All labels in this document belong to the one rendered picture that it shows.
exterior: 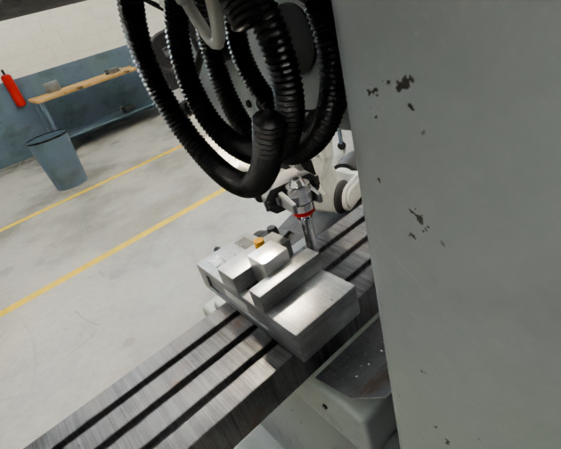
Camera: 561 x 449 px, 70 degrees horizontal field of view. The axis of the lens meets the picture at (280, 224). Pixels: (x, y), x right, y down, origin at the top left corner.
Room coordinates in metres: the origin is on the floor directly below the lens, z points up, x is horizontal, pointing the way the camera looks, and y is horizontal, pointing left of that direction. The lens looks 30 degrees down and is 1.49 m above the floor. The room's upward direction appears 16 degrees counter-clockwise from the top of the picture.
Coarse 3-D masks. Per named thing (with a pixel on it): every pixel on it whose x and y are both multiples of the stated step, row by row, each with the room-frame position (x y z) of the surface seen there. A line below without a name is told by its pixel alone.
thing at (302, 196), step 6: (306, 180) 0.69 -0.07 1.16; (288, 186) 0.69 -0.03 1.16; (306, 186) 0.67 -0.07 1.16; (288, 192) 0.68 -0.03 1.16; (294, 192) 0.67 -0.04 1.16; (300, 192) 0.67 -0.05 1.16; (306, 192) 0.67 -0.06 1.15; (294, 198) 0.67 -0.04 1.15; (300, 198) 0.67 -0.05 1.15; (306, 198) 0.67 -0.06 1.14; (312, 198) 0.68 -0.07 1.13; (300, 204) 0.67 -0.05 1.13; (306, 204) 0.67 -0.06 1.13; (312, 204) 0.67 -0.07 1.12; (300, 210) 0.67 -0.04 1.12; (306, 210) 0.67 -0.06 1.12
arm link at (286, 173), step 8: (280, 168) 0.79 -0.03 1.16; (288, 168) 0.80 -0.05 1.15; (280, 176) 0.76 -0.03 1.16; (288, 176) 0.75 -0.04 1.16; (304, 176) 0.73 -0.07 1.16; (312, 176) 0.73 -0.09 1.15; (272, 184) 0.73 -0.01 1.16; (280, 184) 0.72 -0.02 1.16; (312, 184) 0.74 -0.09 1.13; (272, 192) 0.71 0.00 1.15; (264, 200) 0.71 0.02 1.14; (272, 200) 0.71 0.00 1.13; (272, 208) 0.70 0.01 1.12; (280, 208) 0.71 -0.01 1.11
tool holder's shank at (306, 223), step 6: (306, 216) 0.68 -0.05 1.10; (312, 216) 0.68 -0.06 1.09; (300, 222) 0.68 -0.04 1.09; (306, 222) 0.67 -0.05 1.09; (312, 222) 0.68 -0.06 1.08; (306, 228) 0.68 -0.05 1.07; (312, 228) 0.68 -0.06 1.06; (306, 234) 0.68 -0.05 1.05; (312, 234) 0.68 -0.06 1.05; (306, 240) 0.68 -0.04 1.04; (312, 240) 0.68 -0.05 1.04; (306, 246) 0.69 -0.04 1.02; (312, 246) 0.68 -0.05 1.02; (318, 252) 0.68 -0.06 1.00
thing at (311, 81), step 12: (276, 0) 0.45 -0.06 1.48; (288, 0) 0.44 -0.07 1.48; (288, 12) 0.44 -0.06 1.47; (300, 12) 0.42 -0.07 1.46; (288, 24) 0.44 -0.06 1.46; (300, 24) 0.42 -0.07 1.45; (252, 36) 0.50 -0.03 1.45; (300, 36) 0.43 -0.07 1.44; (312, 36) 0.41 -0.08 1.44; (252, 48) 0.51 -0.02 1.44; (300, 48) 0.43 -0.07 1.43; (312, 48) 0.42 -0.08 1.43; (264, 60) 0.49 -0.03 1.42; (300, 60) 0.43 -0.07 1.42; (312, 60) 0.42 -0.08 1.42; (264, 72) 0.50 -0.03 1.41; (312, 72) 0.43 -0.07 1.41; (312, 84) 0.43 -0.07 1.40; (312, 96) 0.43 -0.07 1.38; (312, 108) 0.44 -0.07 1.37; (348, 120) 0.39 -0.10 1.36
